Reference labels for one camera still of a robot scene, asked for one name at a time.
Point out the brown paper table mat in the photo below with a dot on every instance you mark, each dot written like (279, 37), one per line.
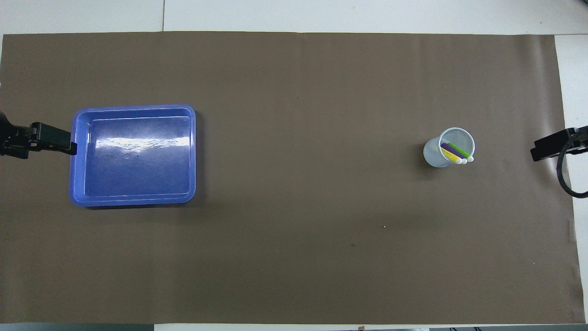
(294, 239)

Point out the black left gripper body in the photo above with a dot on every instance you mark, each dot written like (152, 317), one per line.
(14, 140)

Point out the yellow marker pen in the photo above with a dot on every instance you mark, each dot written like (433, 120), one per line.
(450, 155)

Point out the blue plastic tray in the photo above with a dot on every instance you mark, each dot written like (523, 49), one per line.
(138, 170)

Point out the clear plastic cup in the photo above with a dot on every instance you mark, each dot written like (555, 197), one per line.
(432, 156)

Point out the green marker pen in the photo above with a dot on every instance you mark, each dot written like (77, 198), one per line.
(459, 149)

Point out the purple marker pen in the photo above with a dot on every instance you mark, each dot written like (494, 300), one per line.
(452, 151)

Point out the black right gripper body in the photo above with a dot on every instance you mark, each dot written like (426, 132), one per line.
(579, 138)

